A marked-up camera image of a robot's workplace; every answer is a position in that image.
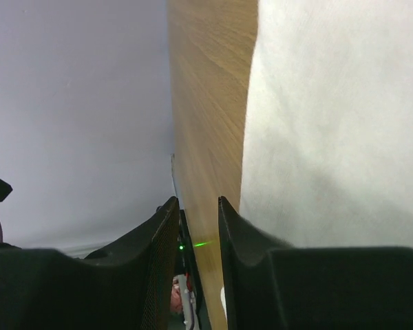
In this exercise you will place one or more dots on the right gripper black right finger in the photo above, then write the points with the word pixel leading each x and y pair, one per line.
pixel 271 284

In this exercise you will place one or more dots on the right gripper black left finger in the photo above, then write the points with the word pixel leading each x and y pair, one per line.
pixel 123 285

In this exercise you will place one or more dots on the white t-shirt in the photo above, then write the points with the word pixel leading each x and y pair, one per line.
pixel 328 138

